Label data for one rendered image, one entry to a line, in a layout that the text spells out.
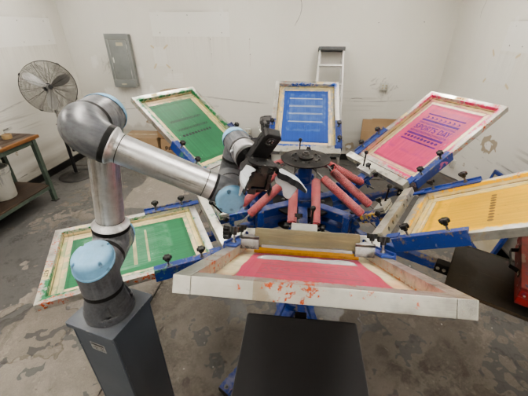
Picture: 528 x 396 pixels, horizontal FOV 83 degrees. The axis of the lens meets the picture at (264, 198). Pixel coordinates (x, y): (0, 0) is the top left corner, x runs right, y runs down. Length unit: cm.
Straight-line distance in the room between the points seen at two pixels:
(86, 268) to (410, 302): 81
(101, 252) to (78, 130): 37
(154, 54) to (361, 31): 314
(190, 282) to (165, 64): 499
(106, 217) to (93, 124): 35
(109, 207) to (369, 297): 77
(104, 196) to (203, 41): 440
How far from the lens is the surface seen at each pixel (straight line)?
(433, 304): 67
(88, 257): 101
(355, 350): 130
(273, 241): 119
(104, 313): 108
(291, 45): 502
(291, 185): 70
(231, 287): 63
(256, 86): 512
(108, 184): 99
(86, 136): 79
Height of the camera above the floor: 199
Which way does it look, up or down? 29 degrees down
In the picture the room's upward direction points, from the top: straight up
